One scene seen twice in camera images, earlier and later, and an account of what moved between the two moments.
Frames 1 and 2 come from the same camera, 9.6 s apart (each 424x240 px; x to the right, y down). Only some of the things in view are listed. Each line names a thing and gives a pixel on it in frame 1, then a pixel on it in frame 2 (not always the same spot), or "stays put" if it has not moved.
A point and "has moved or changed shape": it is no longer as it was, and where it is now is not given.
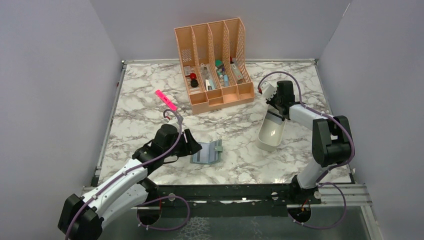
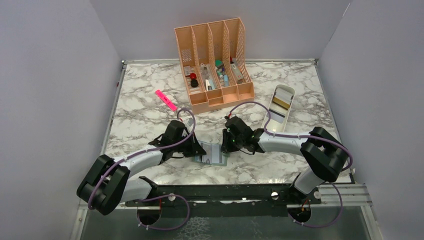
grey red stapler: x=236 y=70 stays put
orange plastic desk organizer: x=213 y=57 stays put
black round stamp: x=194 y=83 stays put
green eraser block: x=218 y=63 stays put
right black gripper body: x=275 y=101 to x=232 y=144
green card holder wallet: x=210 y=153 has moved or changed shape
